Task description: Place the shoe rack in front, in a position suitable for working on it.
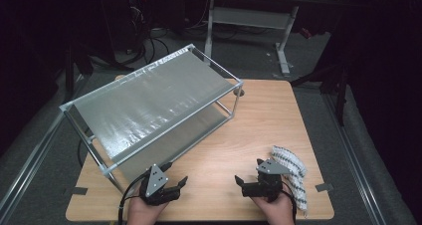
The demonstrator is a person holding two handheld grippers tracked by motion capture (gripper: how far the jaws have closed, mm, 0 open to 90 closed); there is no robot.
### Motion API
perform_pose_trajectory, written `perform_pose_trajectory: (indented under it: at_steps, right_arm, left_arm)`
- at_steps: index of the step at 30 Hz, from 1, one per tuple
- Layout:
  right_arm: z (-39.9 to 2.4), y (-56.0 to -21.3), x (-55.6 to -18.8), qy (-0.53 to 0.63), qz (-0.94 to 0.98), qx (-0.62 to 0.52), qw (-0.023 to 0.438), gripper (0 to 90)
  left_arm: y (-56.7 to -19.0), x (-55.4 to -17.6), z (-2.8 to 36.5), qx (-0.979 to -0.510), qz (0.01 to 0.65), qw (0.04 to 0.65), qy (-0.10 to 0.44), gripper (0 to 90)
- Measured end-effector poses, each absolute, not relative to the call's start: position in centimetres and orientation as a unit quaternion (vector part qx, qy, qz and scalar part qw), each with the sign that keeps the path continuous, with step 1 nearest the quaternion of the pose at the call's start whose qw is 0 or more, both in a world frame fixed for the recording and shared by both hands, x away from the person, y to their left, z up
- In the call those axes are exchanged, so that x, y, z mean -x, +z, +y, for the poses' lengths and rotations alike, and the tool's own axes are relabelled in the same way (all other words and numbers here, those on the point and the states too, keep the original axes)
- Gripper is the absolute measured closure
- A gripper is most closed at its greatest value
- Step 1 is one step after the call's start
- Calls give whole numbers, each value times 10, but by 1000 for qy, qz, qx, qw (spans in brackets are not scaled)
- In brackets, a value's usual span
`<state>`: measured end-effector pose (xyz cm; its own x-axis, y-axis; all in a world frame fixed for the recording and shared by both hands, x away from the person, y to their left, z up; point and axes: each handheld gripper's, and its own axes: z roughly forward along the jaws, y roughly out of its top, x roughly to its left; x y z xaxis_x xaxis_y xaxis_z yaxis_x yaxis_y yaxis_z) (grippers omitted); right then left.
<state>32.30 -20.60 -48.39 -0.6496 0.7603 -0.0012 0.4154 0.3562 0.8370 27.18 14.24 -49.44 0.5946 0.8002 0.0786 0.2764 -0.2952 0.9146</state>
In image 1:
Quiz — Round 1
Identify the metal floor rail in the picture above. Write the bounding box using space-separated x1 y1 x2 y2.
0 75 88 219
321 92 389 225

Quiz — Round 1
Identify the white-framed wooden desk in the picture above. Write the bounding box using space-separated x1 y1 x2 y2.
202 0 342 76

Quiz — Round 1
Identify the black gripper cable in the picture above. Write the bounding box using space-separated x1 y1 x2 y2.
117 171 147 225
281 181 299 224

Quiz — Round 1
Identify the small red object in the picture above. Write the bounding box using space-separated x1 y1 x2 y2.
299 27 314 40

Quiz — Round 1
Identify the grey tape piece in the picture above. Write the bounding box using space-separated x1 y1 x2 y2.
315 182 334 193
64 186 89 196

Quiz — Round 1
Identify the person's right hand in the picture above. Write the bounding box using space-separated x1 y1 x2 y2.
252 190 297 225

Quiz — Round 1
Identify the person's left hand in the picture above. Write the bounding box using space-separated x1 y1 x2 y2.
126 195 170 225

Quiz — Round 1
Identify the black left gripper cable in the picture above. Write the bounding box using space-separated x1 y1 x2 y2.
117 171 147 225

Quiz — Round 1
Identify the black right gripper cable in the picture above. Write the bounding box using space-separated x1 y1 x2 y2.
281 181 299 224

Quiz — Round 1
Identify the dark equipment with red light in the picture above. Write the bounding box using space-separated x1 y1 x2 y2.
127 0 150 50

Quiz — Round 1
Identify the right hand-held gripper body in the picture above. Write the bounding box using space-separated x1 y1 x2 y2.
242 158 294 203

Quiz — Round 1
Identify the grey two-tier shelf rack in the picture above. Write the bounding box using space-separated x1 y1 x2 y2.
59 43 245 194

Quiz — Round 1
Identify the black floor cable bundle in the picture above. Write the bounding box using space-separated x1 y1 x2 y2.
123 5 172 69

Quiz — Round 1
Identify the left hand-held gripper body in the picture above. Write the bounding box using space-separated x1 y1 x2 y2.
138 163 182 207

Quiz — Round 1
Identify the white black patterned cloth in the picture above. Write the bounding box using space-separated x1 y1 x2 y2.
270 144 309 218

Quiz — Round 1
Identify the black stand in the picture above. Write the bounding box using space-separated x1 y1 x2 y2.
290 60 351 126
61 42 96 106

